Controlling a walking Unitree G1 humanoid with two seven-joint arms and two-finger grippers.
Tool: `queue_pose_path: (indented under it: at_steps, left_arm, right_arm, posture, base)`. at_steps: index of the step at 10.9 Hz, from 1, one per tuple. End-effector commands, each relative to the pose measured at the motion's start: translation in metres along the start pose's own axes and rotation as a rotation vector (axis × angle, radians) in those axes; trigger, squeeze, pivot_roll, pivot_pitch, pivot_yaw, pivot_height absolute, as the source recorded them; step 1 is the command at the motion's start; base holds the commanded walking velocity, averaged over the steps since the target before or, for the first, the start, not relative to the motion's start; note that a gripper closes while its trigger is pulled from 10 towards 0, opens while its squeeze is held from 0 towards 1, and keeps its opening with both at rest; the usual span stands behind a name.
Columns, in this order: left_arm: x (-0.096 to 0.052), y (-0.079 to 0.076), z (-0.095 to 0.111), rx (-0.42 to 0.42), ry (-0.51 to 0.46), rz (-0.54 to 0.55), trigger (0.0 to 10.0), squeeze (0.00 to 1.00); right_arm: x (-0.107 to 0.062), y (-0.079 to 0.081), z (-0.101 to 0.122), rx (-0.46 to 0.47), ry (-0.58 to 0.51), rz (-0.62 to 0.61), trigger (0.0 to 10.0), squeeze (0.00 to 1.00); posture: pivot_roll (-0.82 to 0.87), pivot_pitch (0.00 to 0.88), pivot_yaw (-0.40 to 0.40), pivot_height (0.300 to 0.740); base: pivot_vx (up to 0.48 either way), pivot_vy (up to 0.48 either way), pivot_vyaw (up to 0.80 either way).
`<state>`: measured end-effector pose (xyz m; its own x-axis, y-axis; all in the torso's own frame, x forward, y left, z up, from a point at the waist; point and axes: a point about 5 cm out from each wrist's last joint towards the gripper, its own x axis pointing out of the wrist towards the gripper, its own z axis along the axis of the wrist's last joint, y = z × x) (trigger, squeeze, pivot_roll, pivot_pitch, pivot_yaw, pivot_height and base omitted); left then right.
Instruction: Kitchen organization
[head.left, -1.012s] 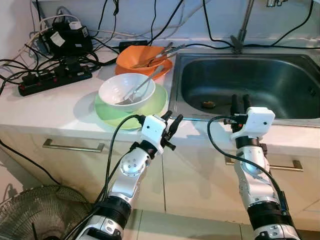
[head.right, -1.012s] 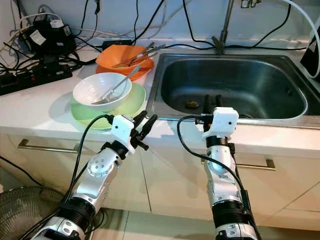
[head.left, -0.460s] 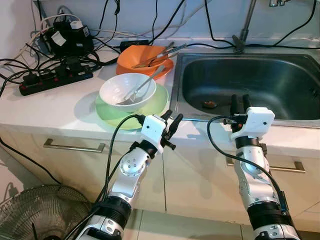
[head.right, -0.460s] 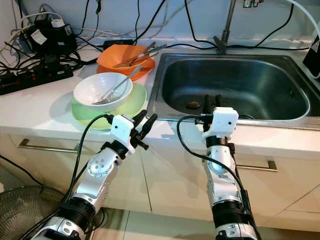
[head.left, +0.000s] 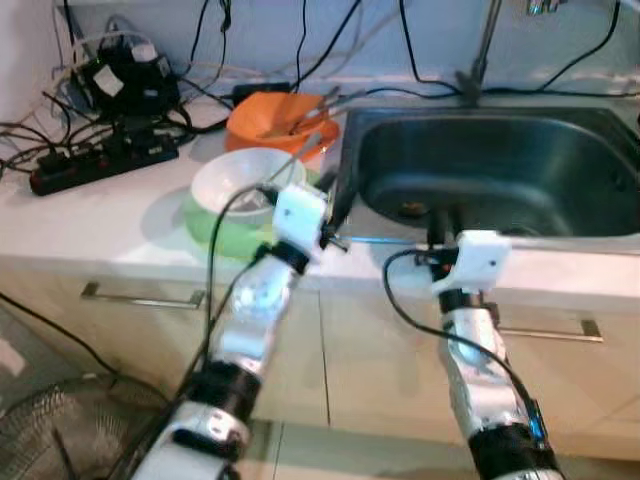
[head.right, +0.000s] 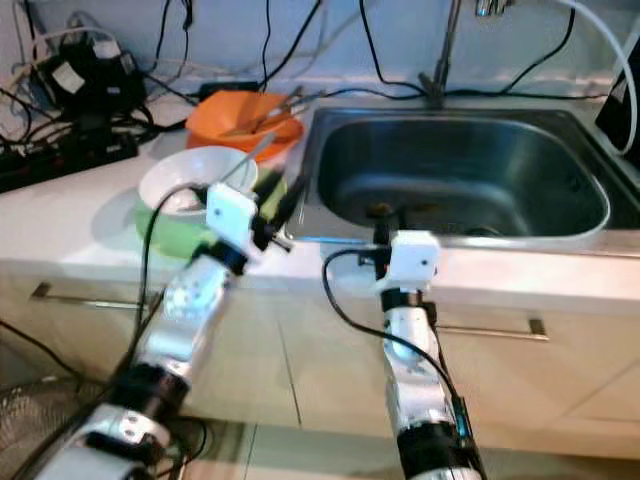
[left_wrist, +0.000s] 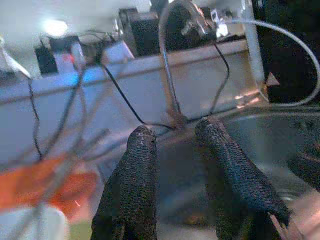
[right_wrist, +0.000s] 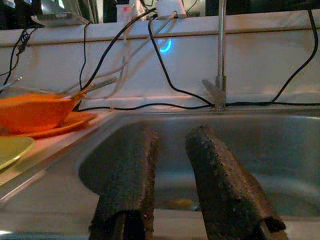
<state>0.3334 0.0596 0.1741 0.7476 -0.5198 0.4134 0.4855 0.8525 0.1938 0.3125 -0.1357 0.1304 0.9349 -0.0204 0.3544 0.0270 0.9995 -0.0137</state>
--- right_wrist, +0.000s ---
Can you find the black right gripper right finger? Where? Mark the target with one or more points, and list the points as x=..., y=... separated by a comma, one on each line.
x=220, y=190

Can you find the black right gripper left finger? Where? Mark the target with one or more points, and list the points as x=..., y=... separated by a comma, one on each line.
x=130, y=180

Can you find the stainless steel sink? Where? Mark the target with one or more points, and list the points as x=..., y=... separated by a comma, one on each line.
x=250, y=162

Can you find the orange plate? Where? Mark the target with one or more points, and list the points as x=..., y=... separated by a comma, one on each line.
x=80, y=120

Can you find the flat metal chopstick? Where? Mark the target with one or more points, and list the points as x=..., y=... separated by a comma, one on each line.
x=105, y=82

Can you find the orange bowl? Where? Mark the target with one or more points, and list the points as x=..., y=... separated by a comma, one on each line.
x=32, y=112

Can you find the green plate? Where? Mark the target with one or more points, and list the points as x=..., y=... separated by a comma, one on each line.
x=12, y=150

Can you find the steel faucet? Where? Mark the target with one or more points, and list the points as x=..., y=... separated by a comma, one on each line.
x=220, y=50

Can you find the white device red light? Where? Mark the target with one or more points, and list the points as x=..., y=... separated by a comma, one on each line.
x=126, y=12

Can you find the silver flat device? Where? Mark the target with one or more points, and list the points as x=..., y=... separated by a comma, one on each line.
x=60, y=20

